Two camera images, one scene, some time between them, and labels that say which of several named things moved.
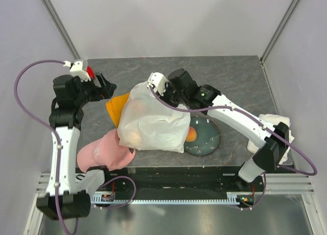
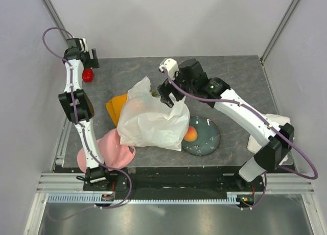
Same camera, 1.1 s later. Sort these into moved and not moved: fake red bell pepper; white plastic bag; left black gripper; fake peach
Moved: left black gripper
Not moved: white plastic bag; fake red bell pepper; fake peach
